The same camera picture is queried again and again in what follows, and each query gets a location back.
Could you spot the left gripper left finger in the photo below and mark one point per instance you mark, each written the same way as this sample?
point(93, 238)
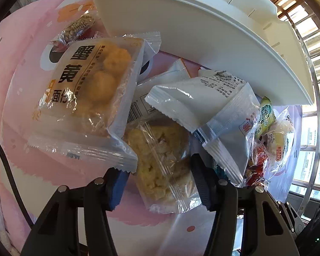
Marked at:
point(75, 220)

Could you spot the red snack packet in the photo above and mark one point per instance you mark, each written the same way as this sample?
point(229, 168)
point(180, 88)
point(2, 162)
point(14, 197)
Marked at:
point(256, 165)

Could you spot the clear yellow candy packet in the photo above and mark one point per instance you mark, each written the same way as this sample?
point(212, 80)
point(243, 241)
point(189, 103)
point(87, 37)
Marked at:
point(280, 140)

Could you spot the clear rice cracker pack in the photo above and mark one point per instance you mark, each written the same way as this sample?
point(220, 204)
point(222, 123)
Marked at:
point(163, 175)

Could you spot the green label candy packet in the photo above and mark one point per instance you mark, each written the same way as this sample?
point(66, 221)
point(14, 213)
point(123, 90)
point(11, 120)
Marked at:
point(266, 117)

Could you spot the white grey snack packet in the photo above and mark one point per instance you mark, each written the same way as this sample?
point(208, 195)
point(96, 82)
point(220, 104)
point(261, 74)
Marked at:
point(220, 110)

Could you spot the crab roe noodle snack pack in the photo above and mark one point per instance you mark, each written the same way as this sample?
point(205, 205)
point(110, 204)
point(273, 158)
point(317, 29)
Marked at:
point(84, 110)

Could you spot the peanut brittle clear packet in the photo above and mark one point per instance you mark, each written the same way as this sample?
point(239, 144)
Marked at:
point(77, 30)

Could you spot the cartoon printed table mat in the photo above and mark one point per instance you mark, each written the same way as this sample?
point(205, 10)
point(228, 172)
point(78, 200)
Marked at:
point(136, 230)

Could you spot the metal window bars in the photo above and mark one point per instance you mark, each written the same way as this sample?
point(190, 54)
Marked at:
point(304, 192)

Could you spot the white plastic storage bin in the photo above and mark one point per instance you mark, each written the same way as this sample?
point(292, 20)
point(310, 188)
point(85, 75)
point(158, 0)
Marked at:
point(243, 37)

